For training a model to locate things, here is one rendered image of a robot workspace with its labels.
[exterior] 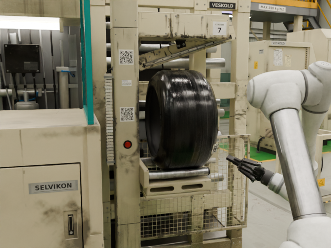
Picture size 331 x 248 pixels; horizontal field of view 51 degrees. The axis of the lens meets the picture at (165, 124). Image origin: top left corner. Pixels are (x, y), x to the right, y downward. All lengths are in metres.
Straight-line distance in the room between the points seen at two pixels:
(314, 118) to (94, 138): 0.84
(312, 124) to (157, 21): 1.08
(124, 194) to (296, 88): 1.05
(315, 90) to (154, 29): 1.07
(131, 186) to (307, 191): 1.00
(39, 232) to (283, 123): 0.89
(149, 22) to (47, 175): 1.21
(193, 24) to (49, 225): 1.44
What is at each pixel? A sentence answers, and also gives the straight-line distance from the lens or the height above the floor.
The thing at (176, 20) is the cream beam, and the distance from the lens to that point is 2.12.
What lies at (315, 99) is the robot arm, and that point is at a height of 1.34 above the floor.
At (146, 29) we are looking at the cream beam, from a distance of 2.07.
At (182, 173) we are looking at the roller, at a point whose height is 0.90.
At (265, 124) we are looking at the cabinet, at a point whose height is 0.50.
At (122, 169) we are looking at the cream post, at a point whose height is 0.93.
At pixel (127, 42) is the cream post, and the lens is 1.78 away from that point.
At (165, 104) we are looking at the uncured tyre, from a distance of 1.68.
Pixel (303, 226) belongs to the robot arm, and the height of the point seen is 0.99.
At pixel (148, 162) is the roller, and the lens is 2.07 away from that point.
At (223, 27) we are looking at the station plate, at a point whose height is 1.71.
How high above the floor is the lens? 1.44
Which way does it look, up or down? 9 degrees down
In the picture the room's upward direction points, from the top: straight up
